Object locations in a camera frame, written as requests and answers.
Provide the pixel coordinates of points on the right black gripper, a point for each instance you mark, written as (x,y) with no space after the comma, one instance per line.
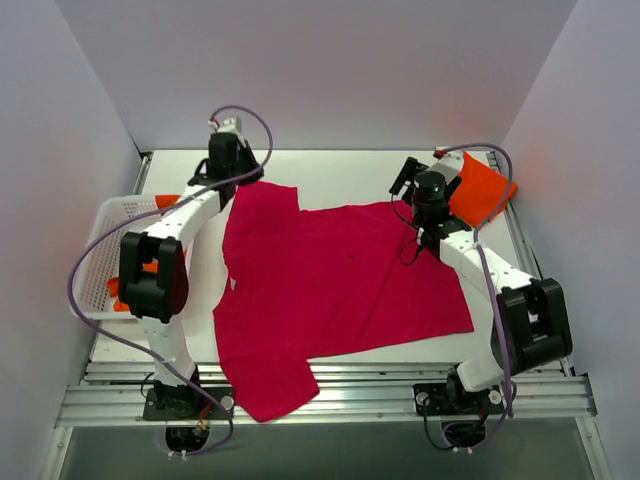
(406,174)

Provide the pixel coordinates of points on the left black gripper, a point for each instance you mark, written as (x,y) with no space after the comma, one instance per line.
(248,167)

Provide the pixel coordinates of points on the magenta t shirt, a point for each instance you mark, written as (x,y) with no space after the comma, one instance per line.
(309,284)

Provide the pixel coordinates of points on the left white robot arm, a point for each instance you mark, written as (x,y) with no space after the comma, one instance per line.
(176,368)

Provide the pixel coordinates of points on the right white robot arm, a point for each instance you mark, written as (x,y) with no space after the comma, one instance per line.
(531,326)

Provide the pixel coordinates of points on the folded orange t shirt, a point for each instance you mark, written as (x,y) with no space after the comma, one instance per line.
(479,192)

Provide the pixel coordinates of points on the crumpled orange t shirt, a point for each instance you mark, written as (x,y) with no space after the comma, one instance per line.
(143,205)

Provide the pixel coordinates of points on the white plastic basket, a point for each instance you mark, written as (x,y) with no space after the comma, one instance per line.
(100,250)

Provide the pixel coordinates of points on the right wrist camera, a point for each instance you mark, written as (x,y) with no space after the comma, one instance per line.
(448,163)

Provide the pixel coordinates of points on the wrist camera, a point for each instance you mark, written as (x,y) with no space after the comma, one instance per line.
(448,163)
(231,125)

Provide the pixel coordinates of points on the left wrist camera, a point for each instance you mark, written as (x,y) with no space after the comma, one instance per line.
(231,125)

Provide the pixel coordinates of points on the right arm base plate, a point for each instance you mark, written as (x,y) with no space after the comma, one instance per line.
(437,399)

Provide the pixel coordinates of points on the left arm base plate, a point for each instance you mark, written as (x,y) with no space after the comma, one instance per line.
(185,404)

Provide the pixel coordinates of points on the aluminium rail frame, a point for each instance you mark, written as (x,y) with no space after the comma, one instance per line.
(362,424)

